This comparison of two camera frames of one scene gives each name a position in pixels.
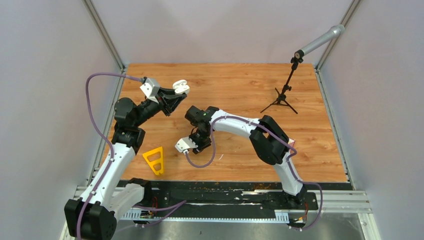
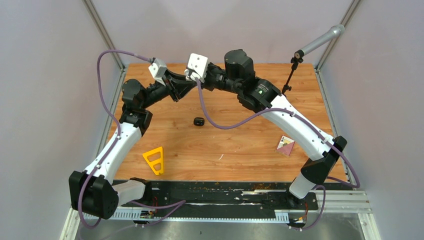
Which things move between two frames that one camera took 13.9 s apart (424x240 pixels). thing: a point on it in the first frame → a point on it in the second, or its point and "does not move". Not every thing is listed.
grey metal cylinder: x=334 y=34 does not move
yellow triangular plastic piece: x=154 y=162 does not move
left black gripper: x=167 y=99 → x=180 y=85
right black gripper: x=201 y=146 → x=204 y=84
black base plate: x=229 y=195 does not move
